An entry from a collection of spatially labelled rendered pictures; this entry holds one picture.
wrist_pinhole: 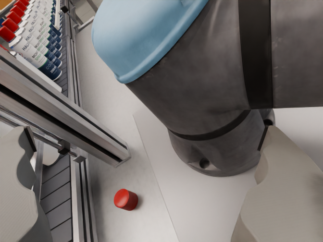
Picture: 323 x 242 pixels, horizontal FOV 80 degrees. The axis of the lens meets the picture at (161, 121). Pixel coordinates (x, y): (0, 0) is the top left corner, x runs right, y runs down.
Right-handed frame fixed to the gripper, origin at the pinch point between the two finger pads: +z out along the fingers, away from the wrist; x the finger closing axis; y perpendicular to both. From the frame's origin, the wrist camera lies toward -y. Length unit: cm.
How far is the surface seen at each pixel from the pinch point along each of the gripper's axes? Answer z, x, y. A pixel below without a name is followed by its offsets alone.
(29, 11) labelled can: 81, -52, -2
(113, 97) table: 43.6, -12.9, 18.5
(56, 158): 24.4, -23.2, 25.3
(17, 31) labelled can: 60, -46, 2
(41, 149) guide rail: 19.9, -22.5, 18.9
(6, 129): 21.0, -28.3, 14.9
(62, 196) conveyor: 15.7, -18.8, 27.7
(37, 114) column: 14.5, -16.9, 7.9
